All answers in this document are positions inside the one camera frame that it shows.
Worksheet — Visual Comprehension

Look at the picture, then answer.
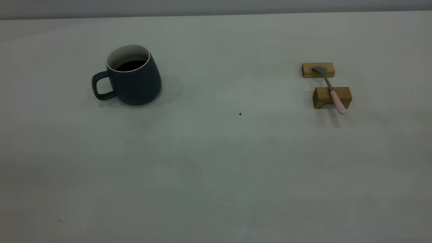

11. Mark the dark grey ceramic mug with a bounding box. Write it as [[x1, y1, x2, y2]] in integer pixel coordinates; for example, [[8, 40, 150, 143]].
[[91, 44, 162, 106]]

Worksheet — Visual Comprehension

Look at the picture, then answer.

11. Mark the metal spoon with pink handle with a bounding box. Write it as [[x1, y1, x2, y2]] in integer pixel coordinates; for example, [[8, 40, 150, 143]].
[[312, 65, 348, 115]]

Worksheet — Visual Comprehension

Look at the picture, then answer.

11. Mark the flat rectangular wooden block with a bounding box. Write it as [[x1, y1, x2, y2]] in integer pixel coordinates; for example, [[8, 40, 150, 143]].
[[301, 62, 335, 78]]

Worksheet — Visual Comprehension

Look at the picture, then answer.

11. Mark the arched wooden block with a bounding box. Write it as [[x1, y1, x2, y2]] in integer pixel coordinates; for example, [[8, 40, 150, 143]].
[[313, 87, 353, 109]]

